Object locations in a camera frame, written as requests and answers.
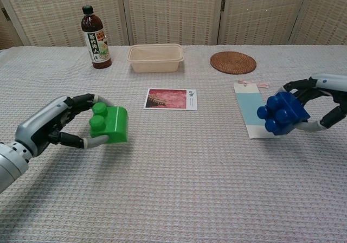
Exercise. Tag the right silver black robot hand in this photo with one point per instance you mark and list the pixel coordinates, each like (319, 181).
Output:
(333, 84)

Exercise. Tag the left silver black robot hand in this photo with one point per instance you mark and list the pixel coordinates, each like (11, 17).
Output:
(35, 126)

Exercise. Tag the blue toy brick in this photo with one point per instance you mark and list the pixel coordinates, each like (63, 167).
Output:
(284, 112)

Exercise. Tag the green toy block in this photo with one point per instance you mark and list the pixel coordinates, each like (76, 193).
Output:
(116, 123)

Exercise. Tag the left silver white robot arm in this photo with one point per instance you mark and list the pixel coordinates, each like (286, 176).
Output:
(11, 164)

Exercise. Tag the woven folding screen panel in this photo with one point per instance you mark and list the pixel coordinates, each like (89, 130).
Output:
(173, 12)
(325, 12)
(54, 12)
(260, 12)

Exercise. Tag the blue white bookmark with tassel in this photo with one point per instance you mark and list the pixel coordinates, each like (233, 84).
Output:
(248, 104)

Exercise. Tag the brown folding screen panel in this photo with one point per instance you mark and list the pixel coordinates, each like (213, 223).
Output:
(8, 34)

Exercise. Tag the dark tea bottle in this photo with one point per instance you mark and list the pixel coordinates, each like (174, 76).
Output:
(96, 45)

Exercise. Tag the round brown woven coaster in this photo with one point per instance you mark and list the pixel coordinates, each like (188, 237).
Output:
(233, 62)

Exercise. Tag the red photo postcard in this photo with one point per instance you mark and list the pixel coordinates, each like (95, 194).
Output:
(168, 99)

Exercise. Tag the beige food container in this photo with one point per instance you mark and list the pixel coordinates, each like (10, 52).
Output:
(154, 61)

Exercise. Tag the beige woven tablecloth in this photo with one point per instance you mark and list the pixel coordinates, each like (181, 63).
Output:
(173, 172)

